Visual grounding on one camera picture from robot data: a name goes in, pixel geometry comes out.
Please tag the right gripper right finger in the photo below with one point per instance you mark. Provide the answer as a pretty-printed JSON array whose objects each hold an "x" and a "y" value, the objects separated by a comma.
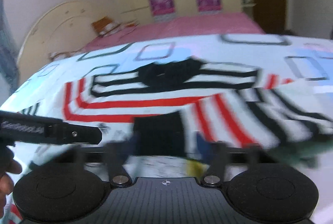
[{"x": 214, "y": 154}]

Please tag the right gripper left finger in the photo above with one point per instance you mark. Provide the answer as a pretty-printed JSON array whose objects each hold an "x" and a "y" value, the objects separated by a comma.
[{"x": 122, "y": 161}]

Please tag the striped knit sweater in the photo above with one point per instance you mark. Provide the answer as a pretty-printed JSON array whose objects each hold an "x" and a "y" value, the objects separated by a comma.
[{"x": 185, "y": 103}]

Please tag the left hand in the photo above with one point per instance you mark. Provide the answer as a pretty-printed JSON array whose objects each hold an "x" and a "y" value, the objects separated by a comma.
[{"x": 8, "y": 165}]

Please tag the grey curtain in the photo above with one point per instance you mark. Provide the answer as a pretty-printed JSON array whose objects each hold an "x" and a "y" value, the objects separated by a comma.
[{"x": 9, "y": 69}]

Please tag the flat patterned pillow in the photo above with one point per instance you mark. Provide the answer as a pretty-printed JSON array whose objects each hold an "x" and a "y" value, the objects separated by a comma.
[{"x": 63, "y": 55}]

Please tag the cream curved headboard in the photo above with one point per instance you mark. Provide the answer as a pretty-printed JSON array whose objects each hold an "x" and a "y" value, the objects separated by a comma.
[{"x": 64, "y": 28}]

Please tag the orange patterned pillow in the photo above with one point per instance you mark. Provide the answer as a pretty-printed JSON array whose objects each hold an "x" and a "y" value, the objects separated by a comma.
[{"x": 106, "y": 26}]

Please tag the pink bed sheet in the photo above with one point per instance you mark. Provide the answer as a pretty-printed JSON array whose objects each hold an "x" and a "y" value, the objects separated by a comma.
[{"x": 228, "y": 23}]

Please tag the white patterned duvet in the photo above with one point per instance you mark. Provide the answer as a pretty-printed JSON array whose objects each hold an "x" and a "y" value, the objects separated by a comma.
[{"x": 69, "y": 183}]

